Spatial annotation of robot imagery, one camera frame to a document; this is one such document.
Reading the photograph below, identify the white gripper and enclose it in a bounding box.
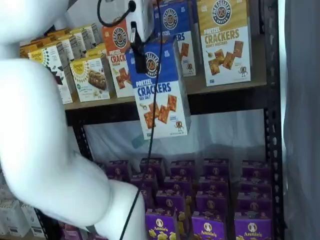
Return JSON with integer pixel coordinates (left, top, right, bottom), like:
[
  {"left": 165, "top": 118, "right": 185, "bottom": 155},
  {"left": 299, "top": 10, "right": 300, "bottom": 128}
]
[{"left": 125, "top": 0, "right": 156, "bottom": 74}]

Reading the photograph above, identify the blue white pretzel crackers box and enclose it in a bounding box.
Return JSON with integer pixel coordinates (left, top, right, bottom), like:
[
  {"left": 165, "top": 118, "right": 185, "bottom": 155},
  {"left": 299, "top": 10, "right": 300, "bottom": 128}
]
[
  {"left": 124, "top": 37, "right": 193, "bottom": 141},
  {"left": 152, "top": 0, "right": 199, "bottom": 78}
]

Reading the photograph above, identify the orange pretzel crackers box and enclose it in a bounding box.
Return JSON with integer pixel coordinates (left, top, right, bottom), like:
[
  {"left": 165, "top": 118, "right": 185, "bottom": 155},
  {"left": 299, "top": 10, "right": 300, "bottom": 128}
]
[{"left": 101, "top": 18, "right": 137, "bottom": 99}]

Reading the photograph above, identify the yellow Simple Mills box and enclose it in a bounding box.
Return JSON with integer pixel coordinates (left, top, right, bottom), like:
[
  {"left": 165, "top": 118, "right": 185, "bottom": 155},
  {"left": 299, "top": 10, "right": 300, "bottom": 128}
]
[{"left": 85, "top": 43, "right": 109, "bottom": 61}]

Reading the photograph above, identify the orange top Simple Mills box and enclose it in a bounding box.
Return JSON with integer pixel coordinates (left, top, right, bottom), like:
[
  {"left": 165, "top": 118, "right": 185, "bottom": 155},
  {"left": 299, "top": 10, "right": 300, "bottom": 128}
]
[
  {"left": 47, "top": 27, "right": 97, "bottom": 51},
  {"left": 19, "top": 39, "right": 61, "bottom": 60},
  {"left": 69, "top": 22, "right": 104, "bottom": 48},
  {"left": 29, "top": 33, "right": 81, "bottom": 61}
]

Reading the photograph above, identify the white Simple Mills bar box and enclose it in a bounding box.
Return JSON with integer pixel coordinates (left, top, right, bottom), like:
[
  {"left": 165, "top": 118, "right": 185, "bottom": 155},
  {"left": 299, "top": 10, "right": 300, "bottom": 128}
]
[{"left": 69, "top": 53, "right": 112, "bottom": 103}]

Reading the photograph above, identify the tan fibreboard shelf board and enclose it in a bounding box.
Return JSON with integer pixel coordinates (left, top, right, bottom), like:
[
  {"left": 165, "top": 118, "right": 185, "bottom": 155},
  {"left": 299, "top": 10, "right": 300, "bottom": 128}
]
[{"left": 63, "top": 72, "right": 269, "bottom": 111}]

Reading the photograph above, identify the mustard yellow pretzel crackers box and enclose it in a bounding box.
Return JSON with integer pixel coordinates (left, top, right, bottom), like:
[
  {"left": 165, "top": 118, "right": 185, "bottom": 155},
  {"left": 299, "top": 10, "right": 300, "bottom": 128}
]
[{"left": 196, "top": 0, "right": 253, "bottom": 88}]

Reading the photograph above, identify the Simple Mills box dark print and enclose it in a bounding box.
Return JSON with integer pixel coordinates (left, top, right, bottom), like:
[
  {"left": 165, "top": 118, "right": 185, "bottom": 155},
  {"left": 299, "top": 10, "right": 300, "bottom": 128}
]
[{"left": 26, "top": 41, "right": 75, "bottom": 105}]

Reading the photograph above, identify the purple Annie's snack box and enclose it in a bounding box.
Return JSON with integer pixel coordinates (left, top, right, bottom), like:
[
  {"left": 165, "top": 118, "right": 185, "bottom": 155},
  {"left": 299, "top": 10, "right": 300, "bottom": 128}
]
[
  {"left": 139, "top": 157, "right": 166, "bottom": 176},
  {"left": 236, "top": 191, "right": 273, "bottom": 215},
  {"left": 144, "top": 208, "right": 180, "bottom": 240},
  {"left": 154, "top": 190, "right": 186, "bottom": 212},
  {"left": 234, "top": 212, "right": 273, "bottom": 240},
  {"left": 104, "top": 159, "right": 133, "bottom": 177},
  {"left": 195, "top": 191, "right": 230, "bottom": 214},
  {"left": 170, "top": 159, "right": 196, "bottom": 178},
  {"left": 198, "top": 175, "right": 230, "bottom": 193},
  {"left": 59, "top": 223, "right": 84, "bottom": 240},
  {"left": 129, "top": 173, "right": 159, "bottom": 192},
  {"left": 241, "top": 159, "right": 272, "bottom": 179},
  {"left": 202, "top": 157, "right": 231, "bottom": 178},
  {"left": 191, "top": 211, "right": 228, "bottom": 240},
  {"left": 239, "top": 176, "right": 273, "bottom": 195},
  {"left": 162, "top": 175, "right": 193, "bottom": 193}
]

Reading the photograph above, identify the white carton box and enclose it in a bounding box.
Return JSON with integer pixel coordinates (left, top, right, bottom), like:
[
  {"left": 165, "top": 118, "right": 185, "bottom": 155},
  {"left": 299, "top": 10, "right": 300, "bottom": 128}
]
[
  {"left": 0, "top": 199, "right": 31, "bottom": 238},
  {"left": 21, "top": 202, "right": 44, "bottom": 237}
]

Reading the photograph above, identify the white fabric curtain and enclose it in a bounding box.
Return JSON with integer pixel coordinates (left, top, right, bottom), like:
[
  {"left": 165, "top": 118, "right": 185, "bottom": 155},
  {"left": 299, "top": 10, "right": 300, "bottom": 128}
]
[{"left": 276, "top": 0, "right": 320, "bottom": 240}]

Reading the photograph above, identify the black looped cable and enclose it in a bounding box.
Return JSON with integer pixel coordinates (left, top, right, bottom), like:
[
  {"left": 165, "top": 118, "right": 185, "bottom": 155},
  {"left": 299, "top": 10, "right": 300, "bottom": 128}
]
[{"left": 96, "top": 0, "right": 135, "bottom": 27}]

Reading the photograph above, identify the long thin black cable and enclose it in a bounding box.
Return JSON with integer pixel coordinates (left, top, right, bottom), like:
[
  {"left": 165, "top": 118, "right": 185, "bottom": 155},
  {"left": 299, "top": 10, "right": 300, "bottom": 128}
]
[{"left": 119, "top": 0, "right": 163, "bottom": 240}]

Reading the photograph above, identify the black metal shelf frame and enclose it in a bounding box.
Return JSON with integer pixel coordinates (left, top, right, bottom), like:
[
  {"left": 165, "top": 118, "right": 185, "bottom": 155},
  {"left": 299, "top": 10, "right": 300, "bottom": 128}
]
[{"left": 34, "top": 0, "right": 287, "bottom": 240}]

